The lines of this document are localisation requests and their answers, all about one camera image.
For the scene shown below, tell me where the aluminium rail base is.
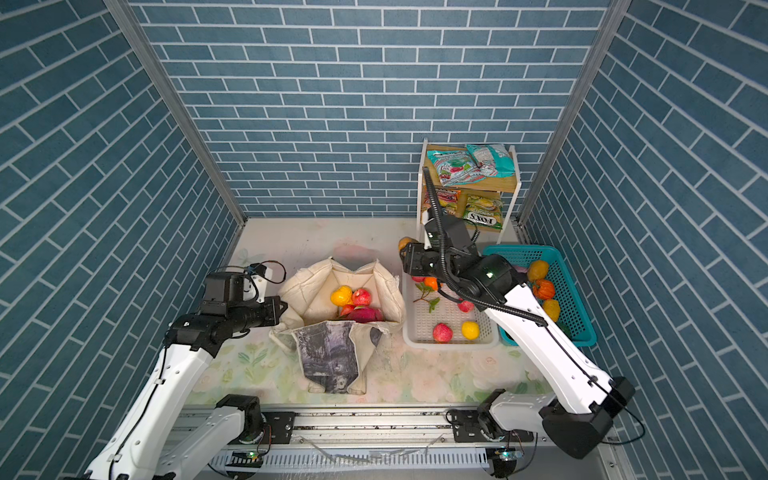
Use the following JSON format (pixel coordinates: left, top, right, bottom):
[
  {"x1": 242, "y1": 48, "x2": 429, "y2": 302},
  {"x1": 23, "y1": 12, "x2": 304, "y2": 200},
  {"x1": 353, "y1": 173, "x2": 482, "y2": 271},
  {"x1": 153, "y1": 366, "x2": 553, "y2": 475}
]
[{"x1": 107, "y1": 403, "x2": 631, "y2": 480}]

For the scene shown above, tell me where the white wooden shelf rack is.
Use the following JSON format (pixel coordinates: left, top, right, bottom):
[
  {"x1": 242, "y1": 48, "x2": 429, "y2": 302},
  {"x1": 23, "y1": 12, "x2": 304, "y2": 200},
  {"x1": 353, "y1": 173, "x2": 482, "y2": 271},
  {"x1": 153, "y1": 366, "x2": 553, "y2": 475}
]
[{"x1": 416, "y1": 137, "x2": 522, "y2": 246}]

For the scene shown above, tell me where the green leaf twig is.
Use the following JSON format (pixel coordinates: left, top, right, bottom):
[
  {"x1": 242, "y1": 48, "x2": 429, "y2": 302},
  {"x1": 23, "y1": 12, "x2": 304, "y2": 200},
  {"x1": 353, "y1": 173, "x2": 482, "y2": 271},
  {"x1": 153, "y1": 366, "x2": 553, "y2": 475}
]
[{"x1": 414, "y1": 281, "x2": 441, "y2": 313}]

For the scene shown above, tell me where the brown potato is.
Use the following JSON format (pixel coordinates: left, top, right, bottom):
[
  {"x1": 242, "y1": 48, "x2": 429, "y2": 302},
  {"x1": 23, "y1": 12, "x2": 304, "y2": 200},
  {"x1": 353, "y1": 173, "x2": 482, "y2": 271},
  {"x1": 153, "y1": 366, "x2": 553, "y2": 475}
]
[{"x1": 397, "y1": 237, "x2": 417, "y2": 251}]

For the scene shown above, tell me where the teal snack bag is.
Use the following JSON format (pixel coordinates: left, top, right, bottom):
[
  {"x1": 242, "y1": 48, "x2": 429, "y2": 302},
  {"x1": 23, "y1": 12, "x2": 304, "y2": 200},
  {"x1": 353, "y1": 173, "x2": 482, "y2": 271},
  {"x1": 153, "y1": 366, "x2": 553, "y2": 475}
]
[{"x1": 466, "y1": 144, "x2": 515, "y2": 178}]

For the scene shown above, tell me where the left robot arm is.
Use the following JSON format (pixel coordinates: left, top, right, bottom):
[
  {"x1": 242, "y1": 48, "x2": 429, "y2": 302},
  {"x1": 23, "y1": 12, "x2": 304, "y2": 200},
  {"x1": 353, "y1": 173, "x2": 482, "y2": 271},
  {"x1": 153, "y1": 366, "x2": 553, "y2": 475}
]
[{"x1": 81, "y1": 260, "x2": 288, "y2": 479}]

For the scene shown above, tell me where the yellow mango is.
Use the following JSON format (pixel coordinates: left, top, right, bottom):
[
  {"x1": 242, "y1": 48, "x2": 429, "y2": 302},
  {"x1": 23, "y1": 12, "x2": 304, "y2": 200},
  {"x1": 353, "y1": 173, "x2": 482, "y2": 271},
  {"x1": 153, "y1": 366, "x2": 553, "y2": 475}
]
[{"x1": 527, "y1": 260, "x2": 549, "y2": 282}]

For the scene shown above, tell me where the yellow lemon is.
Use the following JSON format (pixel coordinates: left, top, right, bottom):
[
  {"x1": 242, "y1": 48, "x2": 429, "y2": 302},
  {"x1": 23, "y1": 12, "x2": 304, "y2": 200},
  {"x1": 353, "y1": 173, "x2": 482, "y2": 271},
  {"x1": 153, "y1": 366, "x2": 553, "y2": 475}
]
[{"x1": 461, "y1": 321, "x2": 480, "y2": 341}]

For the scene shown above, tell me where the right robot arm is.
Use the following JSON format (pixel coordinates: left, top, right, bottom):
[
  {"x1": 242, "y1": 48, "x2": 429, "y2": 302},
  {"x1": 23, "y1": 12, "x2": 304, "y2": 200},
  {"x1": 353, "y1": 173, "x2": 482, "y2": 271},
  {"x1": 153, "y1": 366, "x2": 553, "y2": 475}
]
[{"x1": 398, "y1": 217, "x2": 635, "y2": 459}]

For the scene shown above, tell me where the teal plastic basket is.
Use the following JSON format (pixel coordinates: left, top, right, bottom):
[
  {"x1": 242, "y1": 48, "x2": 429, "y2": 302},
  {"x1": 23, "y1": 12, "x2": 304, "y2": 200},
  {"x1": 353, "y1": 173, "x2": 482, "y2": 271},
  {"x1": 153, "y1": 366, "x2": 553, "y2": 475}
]
[{"x1": 483, "y1": 244, "x2": 597, "y2": 348}]

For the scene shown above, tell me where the green Fox's candy bag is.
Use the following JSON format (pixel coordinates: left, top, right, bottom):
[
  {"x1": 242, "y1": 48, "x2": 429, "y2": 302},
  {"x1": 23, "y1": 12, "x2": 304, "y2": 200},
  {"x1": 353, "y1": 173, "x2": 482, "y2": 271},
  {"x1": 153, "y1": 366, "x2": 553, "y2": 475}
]
[{"x1": 462, "y1": 194, "x2": 503, "y2": 230}]

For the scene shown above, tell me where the pink dragon fruit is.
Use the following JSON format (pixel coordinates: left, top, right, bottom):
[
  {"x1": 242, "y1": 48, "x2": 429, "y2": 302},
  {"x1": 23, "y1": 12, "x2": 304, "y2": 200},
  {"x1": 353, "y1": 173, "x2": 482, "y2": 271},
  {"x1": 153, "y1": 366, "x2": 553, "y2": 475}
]
[{"x1": 340, "y1": 305, "x2": 385, "y2": 323}]

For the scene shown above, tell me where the red yellow snack bag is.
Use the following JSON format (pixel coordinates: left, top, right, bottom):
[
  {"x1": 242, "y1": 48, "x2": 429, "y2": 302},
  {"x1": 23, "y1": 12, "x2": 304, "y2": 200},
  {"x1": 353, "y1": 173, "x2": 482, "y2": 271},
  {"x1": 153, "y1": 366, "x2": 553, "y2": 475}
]
[{"x1": 421, "y1": 188, "x2": 461, "y2": 217}]

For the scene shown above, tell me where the white plastic basket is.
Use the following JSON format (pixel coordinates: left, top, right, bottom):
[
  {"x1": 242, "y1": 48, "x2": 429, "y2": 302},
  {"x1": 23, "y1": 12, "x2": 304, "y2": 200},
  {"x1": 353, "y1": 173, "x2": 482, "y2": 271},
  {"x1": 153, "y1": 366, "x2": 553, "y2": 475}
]
[{"x1": 401, "y1": 275, "x2": 500, "y2": 351}]

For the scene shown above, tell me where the small orange tangerine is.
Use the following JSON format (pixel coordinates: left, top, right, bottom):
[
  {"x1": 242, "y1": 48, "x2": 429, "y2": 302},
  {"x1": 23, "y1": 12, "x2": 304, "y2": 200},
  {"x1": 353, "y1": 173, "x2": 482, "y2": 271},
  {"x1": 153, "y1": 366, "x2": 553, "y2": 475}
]
[{"x1": 423, "y1": 277, "x2": 440, "y2": 291}]

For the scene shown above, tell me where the yellow bell pepper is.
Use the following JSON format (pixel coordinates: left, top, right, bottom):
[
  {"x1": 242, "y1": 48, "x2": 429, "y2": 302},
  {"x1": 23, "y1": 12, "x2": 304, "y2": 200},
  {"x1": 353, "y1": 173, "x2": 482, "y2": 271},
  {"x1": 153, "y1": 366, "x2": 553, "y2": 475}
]
[{"x1": 541, "y1": 299, "x2": 561, "y2": 322}]

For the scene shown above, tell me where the red apple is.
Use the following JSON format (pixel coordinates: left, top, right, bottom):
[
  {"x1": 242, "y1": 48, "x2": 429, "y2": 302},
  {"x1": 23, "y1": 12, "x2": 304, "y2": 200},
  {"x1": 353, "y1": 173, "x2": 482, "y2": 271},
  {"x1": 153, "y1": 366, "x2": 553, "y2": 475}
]
[
  {"x1": 432, "y1": 323, "x2": 454, "y2": 344},
  {"x1": 457, "y1": 301, "x2": 475, "y2": 313},
  {"x1": 351, "y1": 288, "x2": 372, "y2": 307}
]

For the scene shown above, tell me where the beige canvas grocery bag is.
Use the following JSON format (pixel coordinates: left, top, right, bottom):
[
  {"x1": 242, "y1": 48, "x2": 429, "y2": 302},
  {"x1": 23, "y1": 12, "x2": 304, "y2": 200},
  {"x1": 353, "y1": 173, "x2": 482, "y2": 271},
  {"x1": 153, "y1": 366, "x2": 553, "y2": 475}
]
[{"x1": 269, "y1": 258, "x2": 406, "y2": 395}]

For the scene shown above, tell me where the orange pumpkin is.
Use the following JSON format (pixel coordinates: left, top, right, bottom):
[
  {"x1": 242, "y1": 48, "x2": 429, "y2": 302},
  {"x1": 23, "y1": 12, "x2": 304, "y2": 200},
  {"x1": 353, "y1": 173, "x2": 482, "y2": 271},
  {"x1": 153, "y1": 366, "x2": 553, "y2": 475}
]
[{"x1": 532, "y1": 279, "x2": 556, "y2": 301}]

